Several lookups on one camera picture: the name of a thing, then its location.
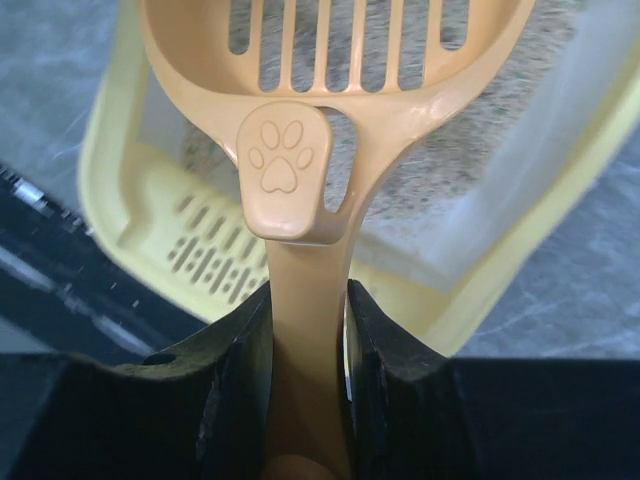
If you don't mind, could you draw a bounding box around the orange litter scoop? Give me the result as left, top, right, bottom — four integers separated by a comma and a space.
138, 1, 534, 479

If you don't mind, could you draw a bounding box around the yellow litter box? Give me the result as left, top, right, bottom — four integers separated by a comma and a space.
79, 1, 639, 355

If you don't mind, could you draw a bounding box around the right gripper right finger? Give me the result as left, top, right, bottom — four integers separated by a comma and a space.
347, 280, 639, 479

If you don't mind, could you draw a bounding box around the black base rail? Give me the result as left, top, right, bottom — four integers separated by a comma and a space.
1, 166, 204, 364

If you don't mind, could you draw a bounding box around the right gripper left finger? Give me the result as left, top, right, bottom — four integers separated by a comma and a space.
1, 287, 273, 479

